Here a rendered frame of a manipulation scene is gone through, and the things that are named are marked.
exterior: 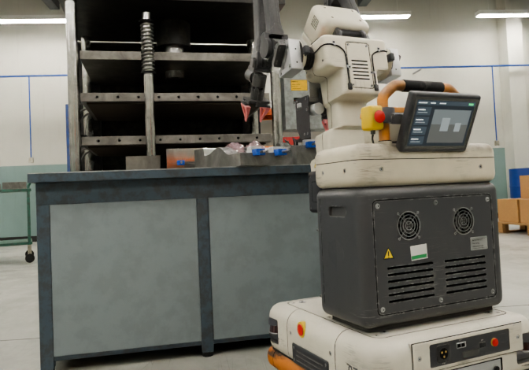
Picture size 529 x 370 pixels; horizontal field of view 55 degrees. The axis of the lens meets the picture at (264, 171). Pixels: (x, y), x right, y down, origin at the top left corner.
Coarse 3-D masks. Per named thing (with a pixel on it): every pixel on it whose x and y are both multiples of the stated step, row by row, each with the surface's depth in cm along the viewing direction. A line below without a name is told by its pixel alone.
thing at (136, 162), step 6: (138, 156) 227; (144, 156) 228; (150, 156) 228; (156, 156) 229; (126, 162) 226; (132, 162) 226; (138, 162) 227; (144, 162) 227; (150, 162) 228; (156, 162) 229; (126, 168) 226; (132, 168) 226; (138, 168) 227; (144, 168) 227; (150, 168) 228; (156, 168) 228
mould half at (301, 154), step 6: (276, 144) 264; (282, 144) 258; (288, 144) 259; (300, 144) 260; (294, 150) 232; (300, 150) 230; (306, 150) 231; (312, 150) 231; (294, 156) 232; (300, 156) 230; (306, 156) 231; (312, 156) 231; (294, 162) 233; (300, 162) 230; (306, 162) 230
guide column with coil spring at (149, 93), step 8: (144, 16) 293; (144, 24) 293; (144, 32) 293; (144, 40) 293; (144, 48) 293; (152, 48) 295; (144, 56) 293; (152, 56) 295; (144, 64) 293; (144, 80) 293; (152, 80) 293; (144, 88) 293; (152, 88) 293; (144, 96) 293; (152, 96) 292; (152, 104) 292; (152, 112) 292; (152, 120) 291; (152, 128) 291; (152, 136) 291; (152, 144) 291; (152, 152) 290
